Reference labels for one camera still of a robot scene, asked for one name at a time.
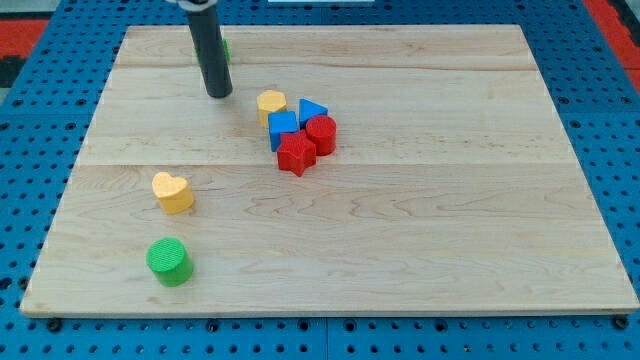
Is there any red star block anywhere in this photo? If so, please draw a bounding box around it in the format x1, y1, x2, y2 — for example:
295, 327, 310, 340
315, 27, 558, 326
276, 130, 316, 177

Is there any green cylinder block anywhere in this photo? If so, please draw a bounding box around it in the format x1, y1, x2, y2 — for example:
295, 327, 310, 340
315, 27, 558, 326
146, 237, 194, 287

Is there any green star block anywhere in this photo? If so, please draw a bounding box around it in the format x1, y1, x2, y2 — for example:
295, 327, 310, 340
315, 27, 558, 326
194, 38, 232, 64

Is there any yellow heart block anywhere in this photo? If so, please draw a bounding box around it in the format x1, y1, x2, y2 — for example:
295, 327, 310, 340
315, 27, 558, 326
152, 172, 195, 215

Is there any light wooden board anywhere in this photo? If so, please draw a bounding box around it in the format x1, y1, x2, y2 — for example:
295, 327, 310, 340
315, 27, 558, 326
21, 25, 639, 318

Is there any yellow hexagon block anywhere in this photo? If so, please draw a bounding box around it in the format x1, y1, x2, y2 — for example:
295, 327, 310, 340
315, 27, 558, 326
256, 90, 288, 128

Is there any blue cube block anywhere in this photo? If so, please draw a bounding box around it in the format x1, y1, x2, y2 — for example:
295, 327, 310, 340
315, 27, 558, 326
267, 111, 299, 152

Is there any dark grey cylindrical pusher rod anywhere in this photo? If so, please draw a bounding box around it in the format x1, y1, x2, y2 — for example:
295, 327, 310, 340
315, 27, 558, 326
177, 0, 233, 98

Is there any blue triangle block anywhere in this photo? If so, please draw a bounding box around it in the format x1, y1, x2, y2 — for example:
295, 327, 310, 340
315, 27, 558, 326
298, 98, 328, 129

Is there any red cylinder block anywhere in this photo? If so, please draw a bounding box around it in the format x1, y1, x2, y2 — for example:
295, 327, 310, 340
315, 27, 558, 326
305, 115, 337, 156

